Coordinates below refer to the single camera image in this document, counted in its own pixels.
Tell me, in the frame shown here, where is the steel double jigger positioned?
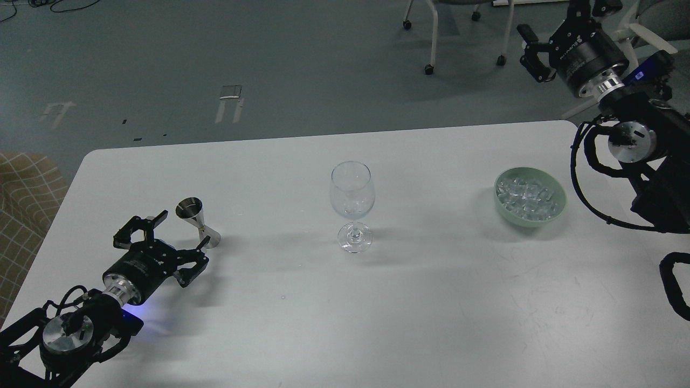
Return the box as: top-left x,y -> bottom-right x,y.
175,197 -> 222,249

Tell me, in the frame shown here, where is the white chair legs centre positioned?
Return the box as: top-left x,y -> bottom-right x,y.
402,0 -> 517,75

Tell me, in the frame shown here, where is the green ice bowl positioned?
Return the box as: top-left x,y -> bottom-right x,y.
493,167 -> 568,228

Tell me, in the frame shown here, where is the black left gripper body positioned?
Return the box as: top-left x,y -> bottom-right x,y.
102,241 -> 177,306

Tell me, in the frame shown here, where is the clear wine glass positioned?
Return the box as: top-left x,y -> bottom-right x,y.
329,161 -> 375,254

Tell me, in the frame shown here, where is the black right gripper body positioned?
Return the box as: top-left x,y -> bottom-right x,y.
549,19 -> 630,98

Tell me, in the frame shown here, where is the black floor cable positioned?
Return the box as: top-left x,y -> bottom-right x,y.
0,0 -> 102,23

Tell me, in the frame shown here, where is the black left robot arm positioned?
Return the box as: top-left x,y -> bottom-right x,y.
1,211 -> 221,387

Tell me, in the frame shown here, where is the white office chair right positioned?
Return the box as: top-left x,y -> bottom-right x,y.
582,1 -> 688,121

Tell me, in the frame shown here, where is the grey floor plate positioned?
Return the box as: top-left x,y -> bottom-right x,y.
219,84 -> 243,100

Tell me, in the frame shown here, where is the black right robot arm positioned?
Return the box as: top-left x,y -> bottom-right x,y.
517,1 -> 688,235

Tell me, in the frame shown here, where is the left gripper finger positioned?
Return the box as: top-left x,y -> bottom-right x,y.
113,210 -> 168,251
174,236 -> 210,288

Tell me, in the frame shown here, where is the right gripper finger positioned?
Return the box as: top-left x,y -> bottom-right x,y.
516,24 -> 555,83
569,1 -> 623,23

